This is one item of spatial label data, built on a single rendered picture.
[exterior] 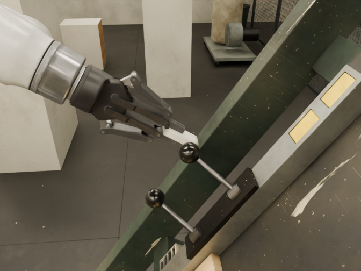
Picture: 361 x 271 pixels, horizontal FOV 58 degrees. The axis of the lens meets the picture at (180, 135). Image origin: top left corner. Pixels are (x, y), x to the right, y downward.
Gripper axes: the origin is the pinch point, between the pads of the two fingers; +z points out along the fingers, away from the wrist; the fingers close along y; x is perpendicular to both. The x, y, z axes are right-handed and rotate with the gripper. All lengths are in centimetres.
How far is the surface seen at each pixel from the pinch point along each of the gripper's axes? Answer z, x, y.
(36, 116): -38, -197, 140
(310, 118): 11.5, 9.8, -17.1
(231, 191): 9.4, 10.3, 0.2
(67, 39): -63, -464, 164
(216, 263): 14.2, 14.6, 12.3
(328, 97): 11.5, 9.6, -21.0
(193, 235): 9.5, 10.4, 11.9
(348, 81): 11.5, 10.6, -24.2
